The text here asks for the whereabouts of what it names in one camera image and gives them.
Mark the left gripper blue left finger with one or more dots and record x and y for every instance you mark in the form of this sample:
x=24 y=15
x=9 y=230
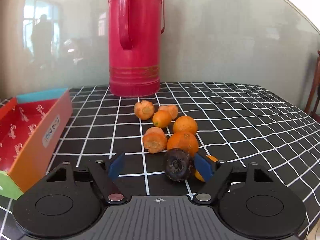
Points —
x=104 y=173

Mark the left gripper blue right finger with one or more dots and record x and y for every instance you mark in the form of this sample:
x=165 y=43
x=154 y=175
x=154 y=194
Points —
x=216 y=175

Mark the dark mangosteen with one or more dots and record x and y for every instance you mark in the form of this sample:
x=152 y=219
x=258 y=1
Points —
x=178 y=165

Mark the large rough orange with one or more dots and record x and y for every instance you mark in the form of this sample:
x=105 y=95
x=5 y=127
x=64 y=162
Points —
x=185 y=141

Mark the orange tangerine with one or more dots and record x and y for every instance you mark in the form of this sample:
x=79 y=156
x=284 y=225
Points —
x=185 y=124

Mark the carrot piece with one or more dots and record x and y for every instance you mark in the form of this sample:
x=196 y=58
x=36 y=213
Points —
x=171 y=109
x=154 y=140
x=144 y=109

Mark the small orange kumquat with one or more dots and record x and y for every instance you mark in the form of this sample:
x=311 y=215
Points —
x=161 y=119

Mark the black white checked tablecloth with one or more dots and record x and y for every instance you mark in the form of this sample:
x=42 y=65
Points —
x=237 y=123

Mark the colourful cardboard box tray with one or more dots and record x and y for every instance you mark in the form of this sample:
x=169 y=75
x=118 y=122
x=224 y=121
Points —
x=31 y=125

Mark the red thermos flask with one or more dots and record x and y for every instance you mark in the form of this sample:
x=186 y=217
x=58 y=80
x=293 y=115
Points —
x=134 y=38

